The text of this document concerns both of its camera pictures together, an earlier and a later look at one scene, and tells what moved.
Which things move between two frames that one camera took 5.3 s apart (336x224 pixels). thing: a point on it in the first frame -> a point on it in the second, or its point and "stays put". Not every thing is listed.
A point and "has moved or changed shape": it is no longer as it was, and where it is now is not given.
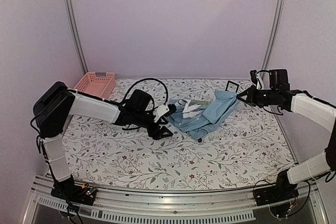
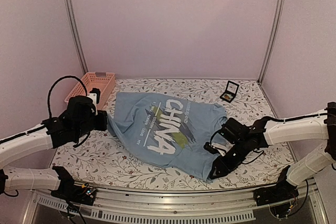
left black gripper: [156, 136] -> [102, 126]
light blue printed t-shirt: [197, 118] has moved or changed shape
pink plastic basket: [99, 86] stays put
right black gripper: [251, 91] -> [224, 167]
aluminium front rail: [238, 204] stays put
